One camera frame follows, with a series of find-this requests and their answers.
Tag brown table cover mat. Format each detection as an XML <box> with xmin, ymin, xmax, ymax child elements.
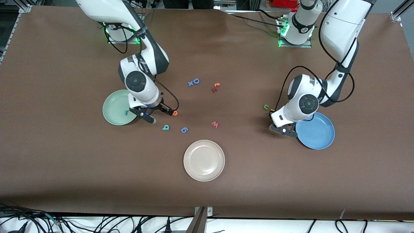
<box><xmin>0</xmin><ymin>5</ymin><xmax>414</xmax><ymax>221</ymax></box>

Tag black base cable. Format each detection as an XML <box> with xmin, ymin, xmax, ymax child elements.
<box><xmin>225</xmin><ymin>9</ymin><xmax>288</xmax><ymax>28</ymax></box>

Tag red box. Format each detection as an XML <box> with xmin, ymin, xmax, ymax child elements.
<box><xmin>272</xmin><ymin>0</ymin><xmax>300</xmax><ymax>9</ymax></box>

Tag beige plate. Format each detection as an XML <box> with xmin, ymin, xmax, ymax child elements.
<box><xmin>183</xmin><ymin>139</ymin><xmax>225</xmax><ymax>182</ymax></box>

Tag metal table edge bracket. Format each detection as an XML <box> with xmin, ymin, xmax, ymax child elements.
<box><xmin>194</xmin><ymin>206</ymin><xmax>213</xmax><ymax>233</ymax></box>

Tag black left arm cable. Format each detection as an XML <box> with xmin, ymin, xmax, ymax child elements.
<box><xmin>274</xmin><ymin>0</ymin><xmax>355</xmax><ymax>112</ymax></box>

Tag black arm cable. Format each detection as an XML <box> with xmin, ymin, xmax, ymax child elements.
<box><xmin>139</xmin><ymin>28</ymin><xmax>180</xmax><ymax>112</ymax></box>
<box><xmin>274</xmin><ymin>0</ymin><xmax>355</xmax><ymax>112</ymax></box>

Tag blue plate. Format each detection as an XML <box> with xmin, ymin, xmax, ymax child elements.
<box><xmin>295</xmin><ymin>111</ymin><xmax>335</xmax><ymax>150</ymax></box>

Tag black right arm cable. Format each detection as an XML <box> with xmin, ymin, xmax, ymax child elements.
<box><xmin>139</xmin><ymin>28</ymin><xmax>180</xmax><ymax>112</ymax></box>

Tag aluminium frame rail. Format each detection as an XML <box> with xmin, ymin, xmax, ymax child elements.
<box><xmin>0</xmin><ymin>12</ymin><xmax>20</xmax><ymax>65</ymax></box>

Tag black looping cable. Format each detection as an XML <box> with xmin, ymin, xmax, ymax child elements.
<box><xmin>103</xmin><ymin>22</ymin><xmax>130</xmax><ymax>54</ymax></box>

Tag pale green plate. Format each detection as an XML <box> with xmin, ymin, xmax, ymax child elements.
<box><xmin>102</xmin><ymin>90</ymin><xmax>141</xmax><ymax>126</ymax></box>

